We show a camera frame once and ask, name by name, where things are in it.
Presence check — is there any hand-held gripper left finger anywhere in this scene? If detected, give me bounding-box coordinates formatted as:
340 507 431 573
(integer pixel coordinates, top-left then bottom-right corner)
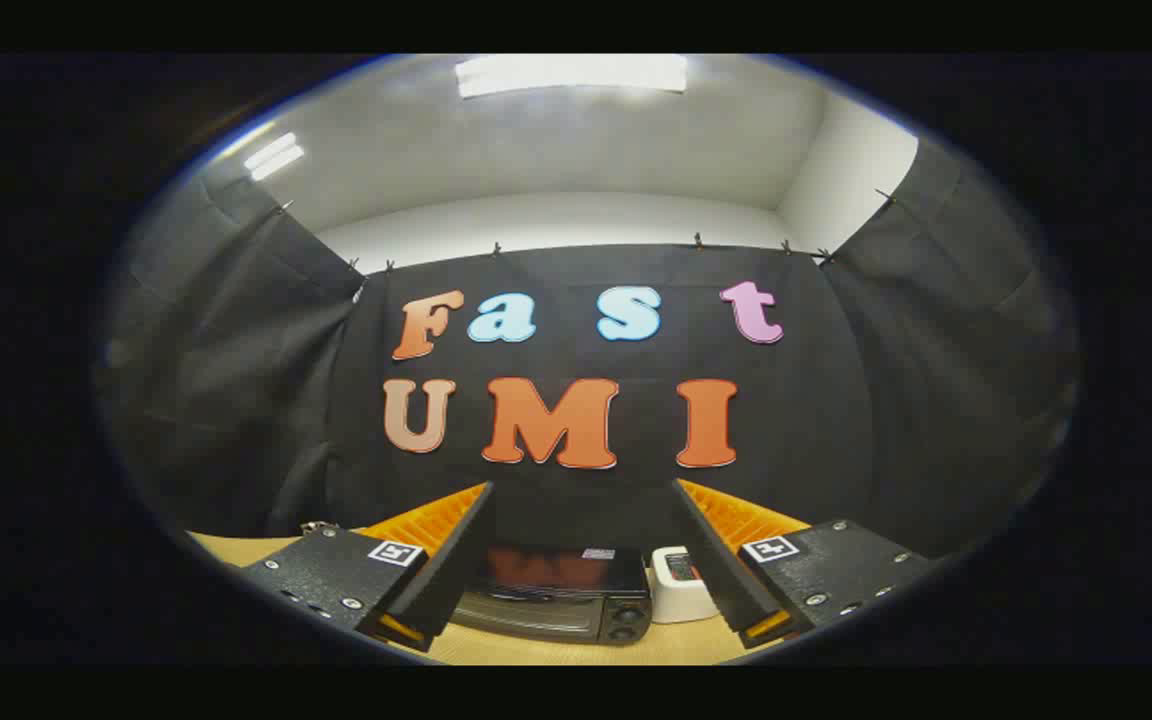
241 482 495 653

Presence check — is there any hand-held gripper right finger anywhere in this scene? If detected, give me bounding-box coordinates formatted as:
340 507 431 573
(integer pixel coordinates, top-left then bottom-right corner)
673 478 937 651

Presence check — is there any black toaster oven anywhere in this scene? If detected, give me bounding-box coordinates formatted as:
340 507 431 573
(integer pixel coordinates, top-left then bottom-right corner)
448 545 654 646

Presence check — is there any white bread toaster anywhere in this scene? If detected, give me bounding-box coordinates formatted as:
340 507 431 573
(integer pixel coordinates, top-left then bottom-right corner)
651 546 722 624

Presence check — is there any small ceiling light panel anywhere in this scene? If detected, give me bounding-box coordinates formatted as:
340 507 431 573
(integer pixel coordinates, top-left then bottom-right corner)
243 132 306 182

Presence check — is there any large ceiling light panel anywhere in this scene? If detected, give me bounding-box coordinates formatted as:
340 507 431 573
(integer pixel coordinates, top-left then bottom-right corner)
454 55 689 99

